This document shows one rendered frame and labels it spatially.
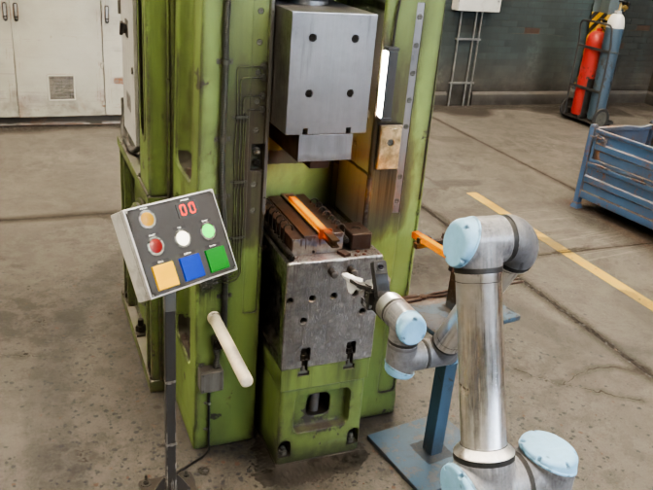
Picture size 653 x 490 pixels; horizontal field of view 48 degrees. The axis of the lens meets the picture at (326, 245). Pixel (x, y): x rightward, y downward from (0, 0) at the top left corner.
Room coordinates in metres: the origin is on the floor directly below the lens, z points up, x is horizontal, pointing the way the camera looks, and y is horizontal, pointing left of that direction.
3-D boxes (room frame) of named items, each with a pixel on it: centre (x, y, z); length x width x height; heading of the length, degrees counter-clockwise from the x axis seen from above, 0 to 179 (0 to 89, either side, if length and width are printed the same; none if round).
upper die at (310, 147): (2.65, 0.12, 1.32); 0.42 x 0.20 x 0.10; 24
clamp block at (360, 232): (2.58, -0.11, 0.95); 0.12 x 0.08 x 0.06; 24
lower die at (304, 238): (2.65, 0.12, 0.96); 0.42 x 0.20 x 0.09; 24
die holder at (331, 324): (2.68, 0.07, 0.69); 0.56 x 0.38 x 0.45; 24
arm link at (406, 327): (1.89, -0.25, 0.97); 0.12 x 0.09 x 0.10; 24
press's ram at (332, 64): (2.66, 0.08, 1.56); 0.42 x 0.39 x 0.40; 24
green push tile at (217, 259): (2.14, 0.35, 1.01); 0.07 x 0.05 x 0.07; 139
